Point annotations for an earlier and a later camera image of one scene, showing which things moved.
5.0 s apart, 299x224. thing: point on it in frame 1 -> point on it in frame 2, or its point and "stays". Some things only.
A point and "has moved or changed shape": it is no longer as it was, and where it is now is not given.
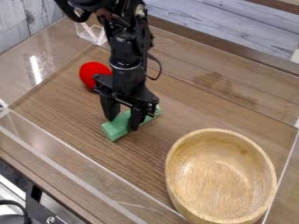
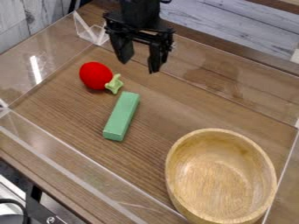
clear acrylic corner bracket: [92, 33] stays
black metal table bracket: [37, 214] stays
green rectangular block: [116, 128] has moved or changed shape
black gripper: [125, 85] -> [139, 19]
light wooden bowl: [219, 178] stays
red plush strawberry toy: [89, 69] stays
